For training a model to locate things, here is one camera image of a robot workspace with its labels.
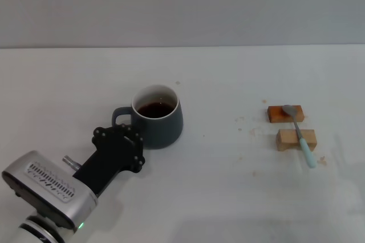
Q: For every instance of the dark orange wooden block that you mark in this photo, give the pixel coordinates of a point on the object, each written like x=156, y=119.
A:
x=275, y=114

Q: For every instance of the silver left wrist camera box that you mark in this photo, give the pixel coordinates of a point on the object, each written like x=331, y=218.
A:
x=42, y=194

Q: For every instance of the light wooden block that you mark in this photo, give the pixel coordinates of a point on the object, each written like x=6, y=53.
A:
x=286, y=138

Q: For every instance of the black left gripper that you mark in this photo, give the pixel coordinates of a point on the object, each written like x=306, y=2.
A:
x=105, y=166

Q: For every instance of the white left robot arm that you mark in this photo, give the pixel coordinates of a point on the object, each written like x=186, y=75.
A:
x=34, y=231

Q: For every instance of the dark grey ceramic cup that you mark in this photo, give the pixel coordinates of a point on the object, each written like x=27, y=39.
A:
x=162, y=131

